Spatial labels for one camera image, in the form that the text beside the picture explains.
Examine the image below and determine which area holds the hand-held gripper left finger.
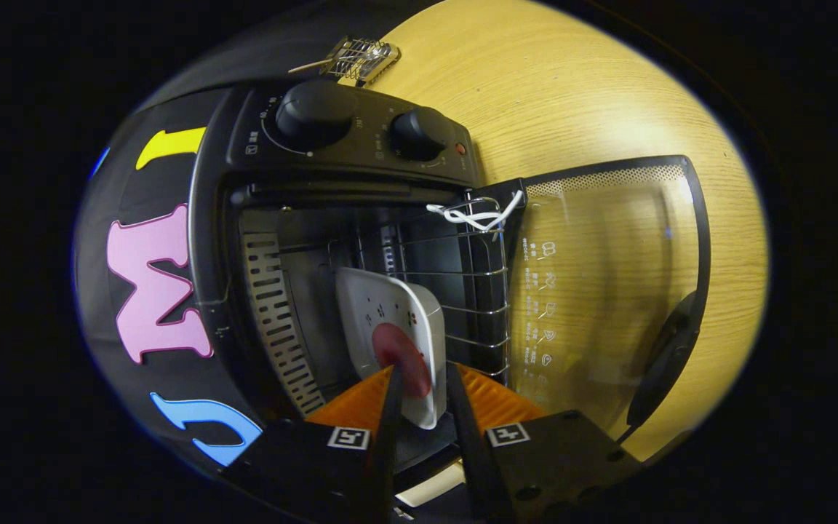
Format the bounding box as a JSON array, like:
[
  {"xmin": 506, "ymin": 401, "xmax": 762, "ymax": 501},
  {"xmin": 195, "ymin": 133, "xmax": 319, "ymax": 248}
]
[{"xmin": 220, "ymin": 364, "xmax": 405, "ymax": 524}]

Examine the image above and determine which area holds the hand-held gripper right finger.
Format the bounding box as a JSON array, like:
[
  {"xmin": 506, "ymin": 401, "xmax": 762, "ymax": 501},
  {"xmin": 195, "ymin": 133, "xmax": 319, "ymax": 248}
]
[{"xmin": 445, "ymin": 362, "xmax": 647, "ymax": 524}]

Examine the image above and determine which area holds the white plate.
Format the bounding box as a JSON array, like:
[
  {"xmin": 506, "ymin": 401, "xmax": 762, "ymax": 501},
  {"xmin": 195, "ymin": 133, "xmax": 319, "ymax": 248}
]
[{"xmin": 335, "ymin": 266, "xmax": 447, "ymax": 430}]

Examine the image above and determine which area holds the black toaster oven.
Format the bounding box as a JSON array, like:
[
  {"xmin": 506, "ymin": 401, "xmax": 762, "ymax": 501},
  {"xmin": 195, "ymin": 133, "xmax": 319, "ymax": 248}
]
[{"xmin": 188, "ymin": 79, "xmax": 712, "ymax": 510}]

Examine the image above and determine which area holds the metal wire oven rack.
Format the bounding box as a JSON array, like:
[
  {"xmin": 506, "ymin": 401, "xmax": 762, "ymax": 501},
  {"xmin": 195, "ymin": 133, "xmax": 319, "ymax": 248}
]
[{"xmin": 328, "ymin": 195, "xmax": 511, "ymax": 379}]

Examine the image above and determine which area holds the white cord tie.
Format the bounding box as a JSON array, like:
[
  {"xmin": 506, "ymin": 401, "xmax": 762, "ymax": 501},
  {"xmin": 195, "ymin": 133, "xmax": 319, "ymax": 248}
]
[{"xmin": 426, "ymin": 191, "xmax": 525, "ymax": 234}]

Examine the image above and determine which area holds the metal wire basket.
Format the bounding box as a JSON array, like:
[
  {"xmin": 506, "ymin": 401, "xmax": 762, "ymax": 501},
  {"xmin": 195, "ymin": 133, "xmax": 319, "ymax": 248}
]
[{"xmin": 321, "ymin": 36, "xmax": 400, "ymax": 82}]

